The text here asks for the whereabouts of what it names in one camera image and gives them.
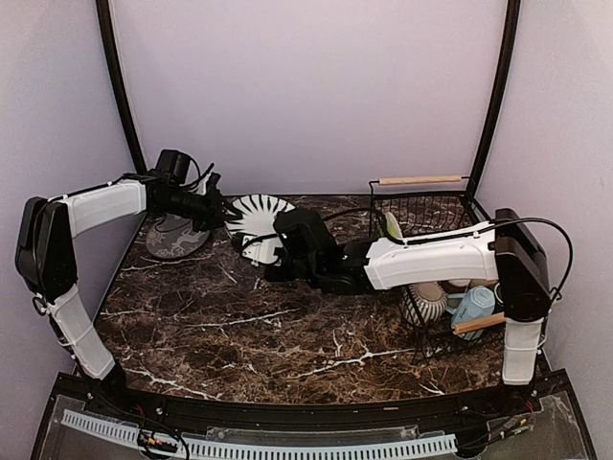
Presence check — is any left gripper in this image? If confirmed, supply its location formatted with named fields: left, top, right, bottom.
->
left=158, top=184, right=241, bottom=231

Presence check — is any white blue striped plate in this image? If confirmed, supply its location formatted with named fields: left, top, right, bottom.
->
left=226, top=194, right=295, bottom=237

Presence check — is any woven bamboo plate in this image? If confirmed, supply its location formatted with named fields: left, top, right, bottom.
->
left=384, top=212, right=401, bottom=237

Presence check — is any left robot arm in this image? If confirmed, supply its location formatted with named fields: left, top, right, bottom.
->
left=15, top=174, right=234, bottom=381

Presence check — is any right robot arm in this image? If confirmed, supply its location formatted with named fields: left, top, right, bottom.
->
left=273, top=208, right=552, bottom=416

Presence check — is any grey deer pattern plate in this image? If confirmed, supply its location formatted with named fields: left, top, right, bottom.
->
left=146, top=214, right=211, bottom=261

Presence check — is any striped ceramic bowl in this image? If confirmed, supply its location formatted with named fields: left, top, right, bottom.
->
left=402, top=283, right=448, bottom=326

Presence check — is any brown ceramic cup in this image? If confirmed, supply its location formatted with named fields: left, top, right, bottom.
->
left=441, top=280, right=470, bottom=294

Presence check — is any light blue mug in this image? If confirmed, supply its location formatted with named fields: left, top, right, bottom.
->
left=446, top=286, right=496, bottom=326

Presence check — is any dark green cup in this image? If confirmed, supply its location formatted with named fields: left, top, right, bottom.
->
left=492, top=283, right=504, bottom=308

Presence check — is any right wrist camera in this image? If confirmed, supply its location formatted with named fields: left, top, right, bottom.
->
left=234, top=209, right=334, bottom=267

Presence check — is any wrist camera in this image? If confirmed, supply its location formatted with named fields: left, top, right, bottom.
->
left=155, top=149, right=202, bottom=187
left=234, top=209, right=334, bottom=267

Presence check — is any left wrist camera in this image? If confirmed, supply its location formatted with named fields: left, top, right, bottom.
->
left=155, top=149, right=202, bottom=187

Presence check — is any black wire dish rack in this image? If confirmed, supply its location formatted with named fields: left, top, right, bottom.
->
left=370, top=191, right=560, bottom=362

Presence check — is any front wooden rack handle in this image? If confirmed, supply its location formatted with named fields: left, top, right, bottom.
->
left=452, top=312, right=506, bottom=335

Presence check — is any wooden rack handle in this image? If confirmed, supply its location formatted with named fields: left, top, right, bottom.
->
left=375, top=175, right=465, bottom=186
left=452, top=312, right=506, bottom=335

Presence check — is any rear wooden rack handle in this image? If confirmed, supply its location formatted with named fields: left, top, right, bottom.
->
left=375, top=175, right=465, bottom=186

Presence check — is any white slotted cable duct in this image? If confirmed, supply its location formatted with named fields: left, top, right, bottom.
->
left=60, top=409, right=458, bottom=459

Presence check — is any left black frame post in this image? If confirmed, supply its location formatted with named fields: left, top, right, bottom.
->
left=95, top=0, right=148, bottom=173

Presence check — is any black frame post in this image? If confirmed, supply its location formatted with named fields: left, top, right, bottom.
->
left=95, top=0, right=148, bottom=173
left=465, top=0, right=521, bottom=197

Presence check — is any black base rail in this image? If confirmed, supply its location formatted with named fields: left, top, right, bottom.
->
left=50, top=371, right=574, bottom=435

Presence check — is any right black frame post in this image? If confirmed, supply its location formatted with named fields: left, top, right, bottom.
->
left=465, top=0, right=521, bottom=197

